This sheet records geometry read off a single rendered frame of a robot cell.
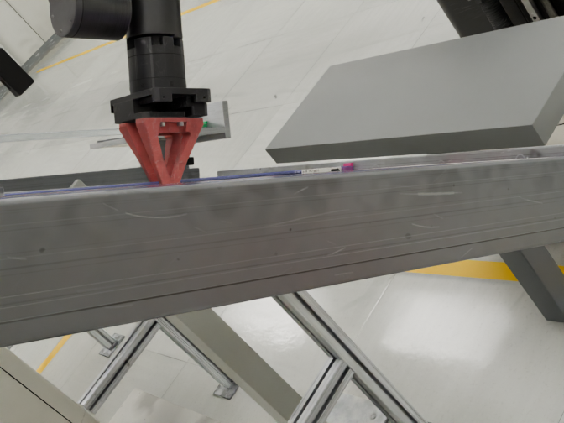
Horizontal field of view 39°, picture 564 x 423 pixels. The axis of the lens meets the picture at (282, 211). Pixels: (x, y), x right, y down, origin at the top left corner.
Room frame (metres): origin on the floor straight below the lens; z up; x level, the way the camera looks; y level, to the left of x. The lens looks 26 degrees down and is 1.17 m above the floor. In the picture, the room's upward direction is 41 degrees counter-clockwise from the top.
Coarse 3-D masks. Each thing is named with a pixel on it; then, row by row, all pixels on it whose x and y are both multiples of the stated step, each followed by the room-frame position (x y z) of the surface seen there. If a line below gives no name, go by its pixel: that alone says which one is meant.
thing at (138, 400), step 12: (132, 396) 0.98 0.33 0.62; (144, 396) 0.95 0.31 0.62; (156, 396) 0.93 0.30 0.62; (120, 408) 0.97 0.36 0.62; (132, 408) 0.95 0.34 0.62; (144, 408) 0.93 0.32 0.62; (156, 408) 0.91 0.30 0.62; (168, 408) 0.89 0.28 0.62; (180, 408) 0.87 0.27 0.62; (120, 420) 0.95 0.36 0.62; (132, 420) 0.92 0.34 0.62; (144, 420) 0.90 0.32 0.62; (156, 420) 0.88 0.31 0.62; (168, 420) 0.86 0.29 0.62; (180, 420) 0.85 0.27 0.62; (192, 420) 0.83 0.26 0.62; (204, 420) 0.81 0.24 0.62; (216, 420) 0.80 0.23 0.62
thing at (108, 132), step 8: (112, 128) 1.28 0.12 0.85; (0, 136) 1.22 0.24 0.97; (8, 136) 1.22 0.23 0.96; (16, 136) 1.23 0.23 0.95; (24, 136) 1.23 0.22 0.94; (32, 136) 1.23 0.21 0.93; (40, 136) 1.24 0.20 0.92; (48, 136) 1.24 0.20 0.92; (56, 136) 1.25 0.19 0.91; (64, 136) 1.25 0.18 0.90; (72, 136) 1.26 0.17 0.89; (80, 136) 1.26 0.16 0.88; (88, 136) 1.26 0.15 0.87; (96, 136) 1.27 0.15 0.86
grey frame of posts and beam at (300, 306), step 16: (288, 304) 1.12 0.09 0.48; (304, 304) 1.13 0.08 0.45; (304, 320) 1.12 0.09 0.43; (320, 320) 1.13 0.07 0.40; (320, 336) 1.11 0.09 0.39; (336, 336) 1.13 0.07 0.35; (336, 352) 1.11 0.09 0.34; (352, 352) 1.13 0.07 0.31; (352, 368) 1.11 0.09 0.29; (368, 368) 1.12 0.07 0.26; (368, 384) 1.11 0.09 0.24; (384, 384) 1.13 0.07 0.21; (384, 400) 1.12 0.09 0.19; (400, 400) 1.13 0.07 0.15; (400, 416) 1.12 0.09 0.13; (416, 416) 1.13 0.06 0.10
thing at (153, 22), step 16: (144, 0) 0.80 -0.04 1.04; (160, 0) 0.80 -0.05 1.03; (176, 0) 0.81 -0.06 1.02; (144, 16) 0.79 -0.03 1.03; (160, 16) 0.79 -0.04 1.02; (176, 16) 0.80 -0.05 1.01; (128, 32) 0.80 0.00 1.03; (144, 32) 0.79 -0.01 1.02; (160, 32) 0.79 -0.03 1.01; (176, 32) 0.79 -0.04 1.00
